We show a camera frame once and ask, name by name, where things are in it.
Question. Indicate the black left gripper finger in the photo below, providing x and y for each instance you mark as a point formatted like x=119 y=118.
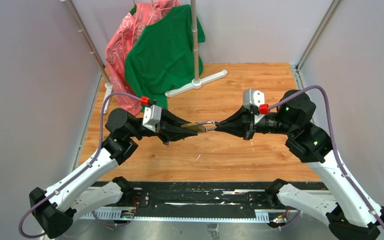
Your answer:
x=174 y=134
x=172 y=119

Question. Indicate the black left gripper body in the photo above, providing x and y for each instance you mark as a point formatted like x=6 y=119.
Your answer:
x=161 y=132

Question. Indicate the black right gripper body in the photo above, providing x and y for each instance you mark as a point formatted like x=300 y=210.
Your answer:
x=251 y=126

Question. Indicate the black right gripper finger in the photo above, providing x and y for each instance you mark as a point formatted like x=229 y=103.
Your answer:
x=238 y=114
x=238 y=131

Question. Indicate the brass padlock with steel shackle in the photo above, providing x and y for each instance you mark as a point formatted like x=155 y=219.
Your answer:
x=199 y=127

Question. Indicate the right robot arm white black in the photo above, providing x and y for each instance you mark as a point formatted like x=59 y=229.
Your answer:
x=352 y=214

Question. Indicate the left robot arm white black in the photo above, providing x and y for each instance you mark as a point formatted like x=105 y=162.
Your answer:
x=58 y=206

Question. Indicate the white clothes rack stand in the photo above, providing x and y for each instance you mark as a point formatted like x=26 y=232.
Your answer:
x=196 y=82

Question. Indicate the green t-shirt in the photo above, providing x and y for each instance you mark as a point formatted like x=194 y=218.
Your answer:
x=162 y=59

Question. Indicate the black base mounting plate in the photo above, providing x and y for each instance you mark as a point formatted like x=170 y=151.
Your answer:
x=199 y=202

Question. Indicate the pink patterned garment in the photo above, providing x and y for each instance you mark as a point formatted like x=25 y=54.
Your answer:
x=127 y=35

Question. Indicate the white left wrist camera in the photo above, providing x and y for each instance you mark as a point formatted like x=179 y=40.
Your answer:
x=151 y=118

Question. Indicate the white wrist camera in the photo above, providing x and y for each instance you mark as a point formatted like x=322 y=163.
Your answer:
x=252 y=99
x=151 y=118

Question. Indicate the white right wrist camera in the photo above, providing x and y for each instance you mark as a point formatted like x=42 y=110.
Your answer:
x=252 y=99

